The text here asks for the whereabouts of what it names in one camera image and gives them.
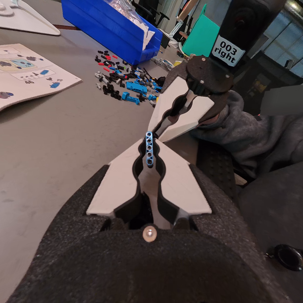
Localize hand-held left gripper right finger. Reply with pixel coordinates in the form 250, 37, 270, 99
153, 139, 212, 229

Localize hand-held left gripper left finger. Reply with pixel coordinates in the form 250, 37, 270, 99
86, 138, 145, 215

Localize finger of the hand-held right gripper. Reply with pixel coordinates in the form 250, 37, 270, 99
157, 96, 215, 143
147, 76, 189, 134

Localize pile of small building pieces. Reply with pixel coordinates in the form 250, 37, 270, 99
94, 49, 166, 107

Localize blue five-hole beam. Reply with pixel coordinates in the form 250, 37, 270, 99
145, 131, 154, 167

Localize grey desk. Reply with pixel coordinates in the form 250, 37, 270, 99
0, 0, 200, 302

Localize white desk lamp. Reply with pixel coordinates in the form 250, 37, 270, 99
0, 0, 61, 36

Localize person's right hand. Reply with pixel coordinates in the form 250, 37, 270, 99
200, 111, 226, 126

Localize clear bag of parts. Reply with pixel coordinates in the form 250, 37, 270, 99
151, 56, 177, 71

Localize green plastic crate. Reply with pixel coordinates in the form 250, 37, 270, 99
181, 3, 221, 58

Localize black dimpled pad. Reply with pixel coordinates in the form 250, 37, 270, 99
196, 139, 240, 209

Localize black office chair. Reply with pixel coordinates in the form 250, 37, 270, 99
131, 0, 170, 27

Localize person's dark trousers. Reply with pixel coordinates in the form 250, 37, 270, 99
237, 162, 303, 303

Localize blue plastic bin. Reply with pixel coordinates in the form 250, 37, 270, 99
61, 0, 163, 66

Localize clear plastic bags bundle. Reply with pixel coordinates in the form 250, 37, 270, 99
107, 0, 156, 51

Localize building instruction booklet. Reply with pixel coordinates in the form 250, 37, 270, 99
0, 43, 83, 112

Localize white metal bracket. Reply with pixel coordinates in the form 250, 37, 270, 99
168, 19, 185, 38

